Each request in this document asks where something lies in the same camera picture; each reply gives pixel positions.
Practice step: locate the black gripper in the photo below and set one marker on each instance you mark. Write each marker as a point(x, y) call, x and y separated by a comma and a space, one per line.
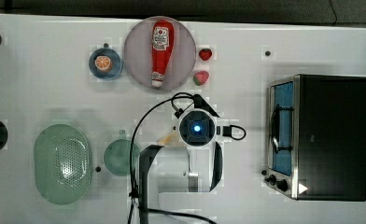
point(201, 103)

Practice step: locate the yellow plush banana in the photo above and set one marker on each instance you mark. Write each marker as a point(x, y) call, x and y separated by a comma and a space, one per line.
point(170, 140)

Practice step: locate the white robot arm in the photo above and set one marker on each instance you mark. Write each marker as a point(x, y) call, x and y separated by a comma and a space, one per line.
point(193, 165)

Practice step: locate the black steel toaster oven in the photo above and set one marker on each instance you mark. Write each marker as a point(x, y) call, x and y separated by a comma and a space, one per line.
point(316, 138)

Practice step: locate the pink plush strawberry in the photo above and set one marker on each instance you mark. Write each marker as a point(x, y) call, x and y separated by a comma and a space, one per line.
point(200, 78)

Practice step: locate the dark red plush strawberry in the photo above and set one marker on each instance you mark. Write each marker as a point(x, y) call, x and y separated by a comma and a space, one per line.
point(205, 54)

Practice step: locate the red plush ketchup bottle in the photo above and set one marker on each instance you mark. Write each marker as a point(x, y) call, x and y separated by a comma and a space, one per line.
point(162, 45)

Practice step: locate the grey round plate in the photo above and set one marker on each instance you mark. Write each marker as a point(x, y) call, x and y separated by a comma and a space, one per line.
point(138, 54)

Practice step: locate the blue small bowl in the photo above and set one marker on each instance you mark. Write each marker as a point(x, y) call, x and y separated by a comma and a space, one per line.
point(116, 61)

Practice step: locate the green metal mug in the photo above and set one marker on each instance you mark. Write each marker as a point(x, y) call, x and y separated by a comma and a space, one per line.
point(118, 155)

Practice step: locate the plush orange slice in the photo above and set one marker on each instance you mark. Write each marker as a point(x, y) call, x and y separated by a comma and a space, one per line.
point(103, 63)

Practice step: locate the green perforated colander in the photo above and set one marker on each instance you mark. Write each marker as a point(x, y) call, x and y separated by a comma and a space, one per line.
point(63, 164)

